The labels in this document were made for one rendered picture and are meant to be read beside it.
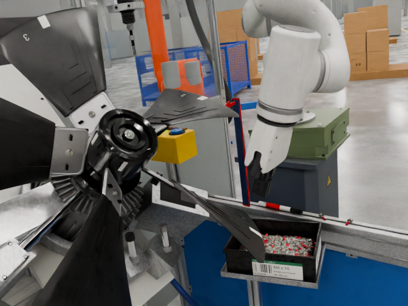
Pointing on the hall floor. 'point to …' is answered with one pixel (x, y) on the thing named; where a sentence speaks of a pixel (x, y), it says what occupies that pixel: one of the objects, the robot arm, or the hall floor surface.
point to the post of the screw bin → (254, 293)
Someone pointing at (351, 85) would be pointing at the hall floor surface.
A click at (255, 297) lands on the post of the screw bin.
